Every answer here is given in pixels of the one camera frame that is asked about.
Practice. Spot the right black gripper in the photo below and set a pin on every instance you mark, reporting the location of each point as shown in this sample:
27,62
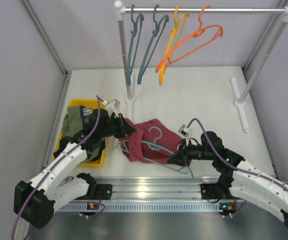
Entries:
181,157

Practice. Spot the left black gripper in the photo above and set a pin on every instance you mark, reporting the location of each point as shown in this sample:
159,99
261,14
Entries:
120,125

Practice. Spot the teal green hanger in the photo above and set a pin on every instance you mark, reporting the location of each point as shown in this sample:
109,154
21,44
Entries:
155,147

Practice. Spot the red tank top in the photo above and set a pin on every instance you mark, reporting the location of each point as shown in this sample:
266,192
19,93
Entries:
138,151

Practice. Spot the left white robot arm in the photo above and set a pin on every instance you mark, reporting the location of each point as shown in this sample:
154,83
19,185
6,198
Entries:
40,214

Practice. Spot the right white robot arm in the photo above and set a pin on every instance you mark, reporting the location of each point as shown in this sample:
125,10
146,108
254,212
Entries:
238,178

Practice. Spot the dark teal hanger leftmost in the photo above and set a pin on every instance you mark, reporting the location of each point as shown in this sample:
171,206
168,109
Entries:
134,42

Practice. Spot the dark teal hanger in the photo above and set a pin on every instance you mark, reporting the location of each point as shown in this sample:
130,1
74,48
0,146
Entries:
134,42
156,34

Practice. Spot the yellow hanger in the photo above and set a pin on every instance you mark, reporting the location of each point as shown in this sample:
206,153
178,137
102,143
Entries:
176,32

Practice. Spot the green clothes pile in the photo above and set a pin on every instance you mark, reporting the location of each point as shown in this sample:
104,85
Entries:
94,141

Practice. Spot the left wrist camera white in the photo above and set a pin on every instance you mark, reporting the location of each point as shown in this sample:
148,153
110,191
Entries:
112,107

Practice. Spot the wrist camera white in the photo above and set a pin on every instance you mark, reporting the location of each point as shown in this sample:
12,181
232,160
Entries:
186,132
112,107

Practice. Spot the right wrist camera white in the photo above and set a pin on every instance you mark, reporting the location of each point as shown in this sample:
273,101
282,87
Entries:
186,132

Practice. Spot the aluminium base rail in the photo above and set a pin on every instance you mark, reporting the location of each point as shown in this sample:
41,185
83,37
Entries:
153,187

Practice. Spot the slotted white cable duct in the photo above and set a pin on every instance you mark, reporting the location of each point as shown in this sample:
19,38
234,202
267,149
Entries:
148,207

